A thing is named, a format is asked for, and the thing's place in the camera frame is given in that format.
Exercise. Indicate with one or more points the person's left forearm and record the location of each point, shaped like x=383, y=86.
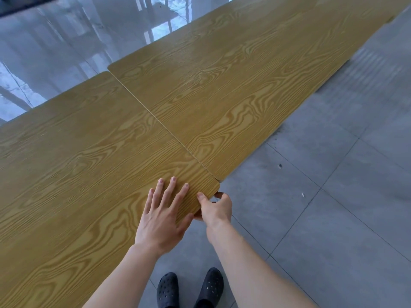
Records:
x=118, y=282

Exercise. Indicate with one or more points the person's right forearm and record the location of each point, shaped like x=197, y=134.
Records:
x=253, y=275

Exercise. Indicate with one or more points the black perforated clog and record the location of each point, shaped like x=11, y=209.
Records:
x=210, y=287
x=167, y=291

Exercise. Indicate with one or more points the person's left hand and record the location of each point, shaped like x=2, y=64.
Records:
x=160, y=224

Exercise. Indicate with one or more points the person's right hand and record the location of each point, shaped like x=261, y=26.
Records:
x=218, y=211

